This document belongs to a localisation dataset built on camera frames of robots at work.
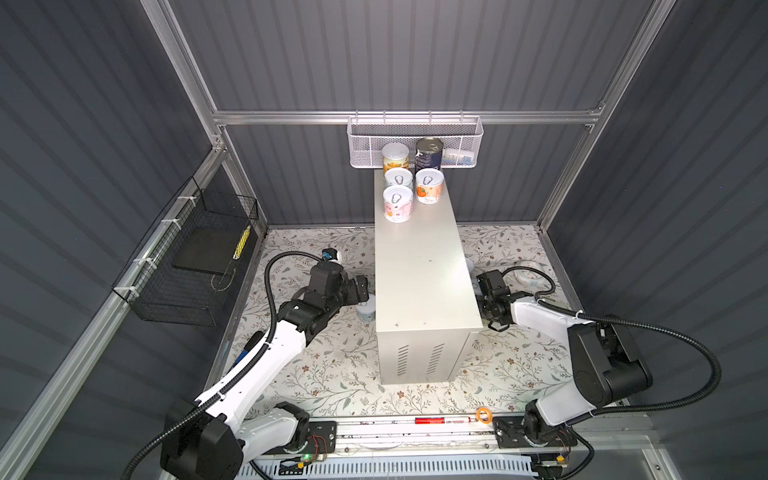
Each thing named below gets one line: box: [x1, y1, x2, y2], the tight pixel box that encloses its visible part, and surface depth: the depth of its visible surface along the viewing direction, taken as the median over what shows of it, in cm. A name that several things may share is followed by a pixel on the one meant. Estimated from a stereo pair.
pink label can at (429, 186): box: [415, 168, 445, 205], surface depth 78 cm
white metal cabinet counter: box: [374, 170, 484, 385], surface depth 68 cm
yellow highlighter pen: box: [232, 225, 252, 260], surface depth 80 cm
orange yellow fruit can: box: [382, 142, 410, 174], surface depth 82 cm
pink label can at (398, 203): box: [383, 185, 414, 224], surface depth 74 cm
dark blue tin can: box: [414, 137, 444, 174], surface depth 80 cm
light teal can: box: [384, 168, 413, 187], surface depth 78 cm
